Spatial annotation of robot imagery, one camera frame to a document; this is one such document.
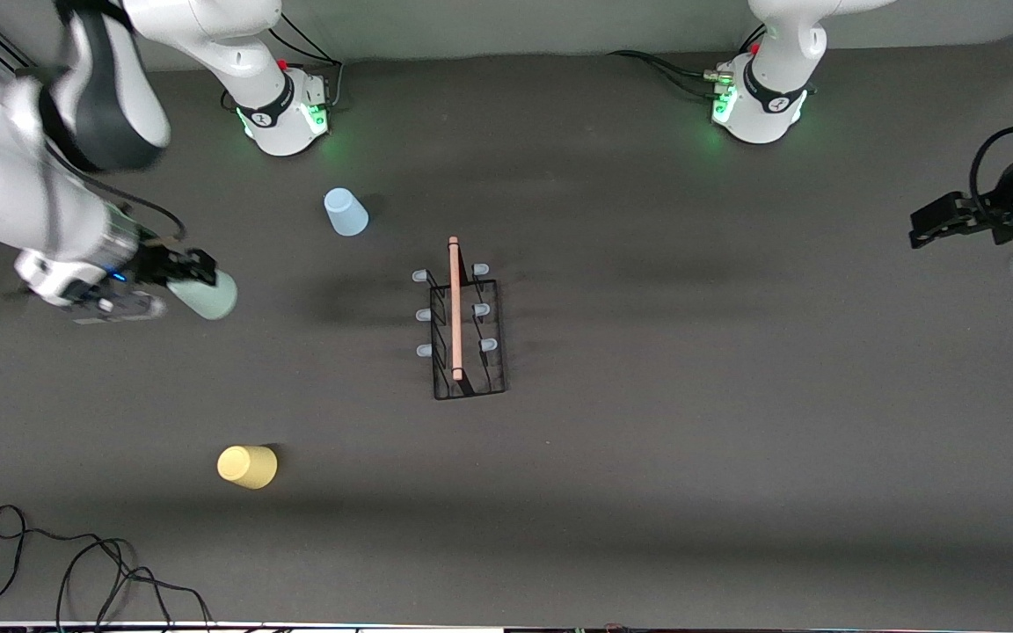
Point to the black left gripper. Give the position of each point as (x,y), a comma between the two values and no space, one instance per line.
(993,219)

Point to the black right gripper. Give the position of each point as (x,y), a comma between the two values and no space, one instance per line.
(155,263)

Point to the pale green plastic cup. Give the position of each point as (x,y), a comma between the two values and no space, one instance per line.
(212,301)

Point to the yellow plastic cup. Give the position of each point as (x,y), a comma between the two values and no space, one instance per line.
(248,467)

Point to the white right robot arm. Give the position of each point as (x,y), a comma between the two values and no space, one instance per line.
(23,193)

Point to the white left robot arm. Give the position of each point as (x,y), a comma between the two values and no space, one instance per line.
(770,97)

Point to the light blue plastic cup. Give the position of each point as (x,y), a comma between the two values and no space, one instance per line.
(346,214)

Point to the dark grey table cover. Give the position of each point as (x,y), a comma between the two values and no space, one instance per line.
(647,527)

